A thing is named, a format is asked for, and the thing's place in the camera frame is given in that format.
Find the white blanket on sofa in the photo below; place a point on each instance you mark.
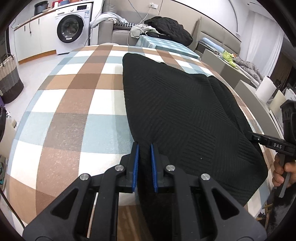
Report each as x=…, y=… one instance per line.
x=106, y=16

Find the green toy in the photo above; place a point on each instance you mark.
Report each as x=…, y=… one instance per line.
x=229, y=58

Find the light blue pillow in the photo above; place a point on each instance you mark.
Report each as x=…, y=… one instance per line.
x=211, y=45

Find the white paper towel roll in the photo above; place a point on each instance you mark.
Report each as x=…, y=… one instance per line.
x=265, y=90

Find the white front-load washing machine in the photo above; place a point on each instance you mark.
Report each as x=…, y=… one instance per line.
x=73, y=27

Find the checkered plaid table cloth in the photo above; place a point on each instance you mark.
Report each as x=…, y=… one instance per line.
x=76, y=123

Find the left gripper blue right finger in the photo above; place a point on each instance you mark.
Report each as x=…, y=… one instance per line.
x=203, y=210

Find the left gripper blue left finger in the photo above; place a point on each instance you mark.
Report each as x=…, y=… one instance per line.
x=88, y=208

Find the black cooking pot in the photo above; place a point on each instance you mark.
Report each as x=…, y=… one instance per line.
x=40, y=7

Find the person's right hand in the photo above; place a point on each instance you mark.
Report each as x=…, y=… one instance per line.
x=279, y=170

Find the grey sofa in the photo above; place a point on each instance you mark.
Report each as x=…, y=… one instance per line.
x=133, y=11

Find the beige trash bin black liner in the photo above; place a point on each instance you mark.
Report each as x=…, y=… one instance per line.
x=8, y=132

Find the black quilted jacket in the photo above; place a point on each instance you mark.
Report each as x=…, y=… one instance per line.
x=170, y=29

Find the black knit sweater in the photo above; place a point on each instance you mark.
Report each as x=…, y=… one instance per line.
x=196, y=122

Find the woven laundry basket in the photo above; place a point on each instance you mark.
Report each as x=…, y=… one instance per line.
x=11, y=84

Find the beige side cabinet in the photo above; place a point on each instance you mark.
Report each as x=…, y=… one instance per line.
x=231, y=75

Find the teal checkered small table cloth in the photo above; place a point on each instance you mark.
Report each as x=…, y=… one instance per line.
x=166, y=45

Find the white kitchen counter cabinet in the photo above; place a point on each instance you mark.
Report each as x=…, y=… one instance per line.
x=36, y=38

